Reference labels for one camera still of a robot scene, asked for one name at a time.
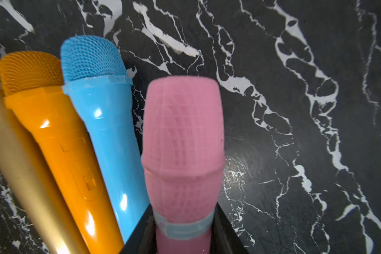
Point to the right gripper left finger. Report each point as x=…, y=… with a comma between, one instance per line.
x=143, y=238

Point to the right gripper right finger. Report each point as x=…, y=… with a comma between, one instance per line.
x=224, y=238

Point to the pink toy microphone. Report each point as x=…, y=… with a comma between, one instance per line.
x=183, y=157

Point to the gold toy microphone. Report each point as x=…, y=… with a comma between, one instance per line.
x=26, y=171

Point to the blue toy microphone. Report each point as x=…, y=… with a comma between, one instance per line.
x=97, y=83

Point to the orange toy microphone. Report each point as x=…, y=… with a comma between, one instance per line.
x=32, y=84

